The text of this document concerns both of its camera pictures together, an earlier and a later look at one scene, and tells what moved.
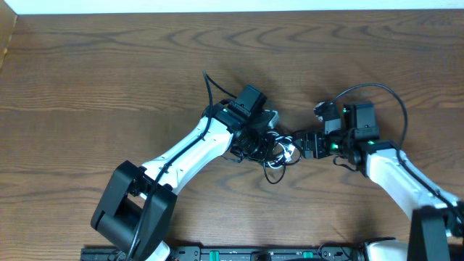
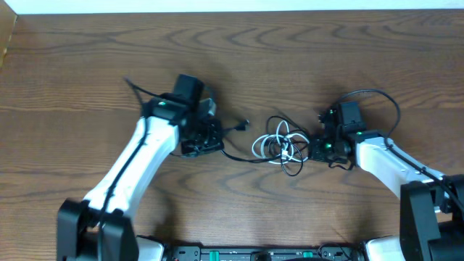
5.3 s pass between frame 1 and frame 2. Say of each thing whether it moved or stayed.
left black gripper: moved
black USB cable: moved
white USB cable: moved
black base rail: stayed
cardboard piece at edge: stayed
